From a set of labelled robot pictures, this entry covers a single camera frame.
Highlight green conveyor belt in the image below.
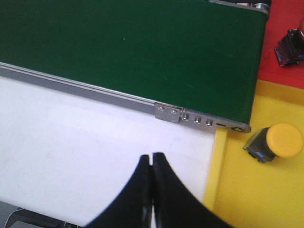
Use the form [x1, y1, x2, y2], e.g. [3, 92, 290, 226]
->
[0, 0, 267, 131]

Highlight aluminium conveyor side rail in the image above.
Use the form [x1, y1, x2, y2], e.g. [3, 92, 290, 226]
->
[0, 62, 251, 133]

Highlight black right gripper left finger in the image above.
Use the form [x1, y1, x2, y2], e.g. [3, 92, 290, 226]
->
[86, 155, 152, 228]

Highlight yellow plate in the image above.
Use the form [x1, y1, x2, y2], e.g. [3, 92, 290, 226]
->
[202, 80, 304, 228]

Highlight white cable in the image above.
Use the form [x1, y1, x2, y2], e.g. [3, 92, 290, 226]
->
[5, 207, 23, 228]

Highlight red plate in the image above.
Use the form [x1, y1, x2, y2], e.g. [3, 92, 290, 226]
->
[256, 0, 304, 89]

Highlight red mushroom push button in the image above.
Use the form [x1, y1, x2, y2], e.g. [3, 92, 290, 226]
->
[274, 18, 304, 67]

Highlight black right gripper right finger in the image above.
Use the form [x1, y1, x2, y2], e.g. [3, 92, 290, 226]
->
[152, 152, 231, 228]

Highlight yellow mushroom push button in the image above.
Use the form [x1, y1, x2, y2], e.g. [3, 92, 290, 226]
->
[243, 122, 304, 163]

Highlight metal conveyor support bracket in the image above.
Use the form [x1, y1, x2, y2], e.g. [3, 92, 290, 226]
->
[154, 103, 182, 123]

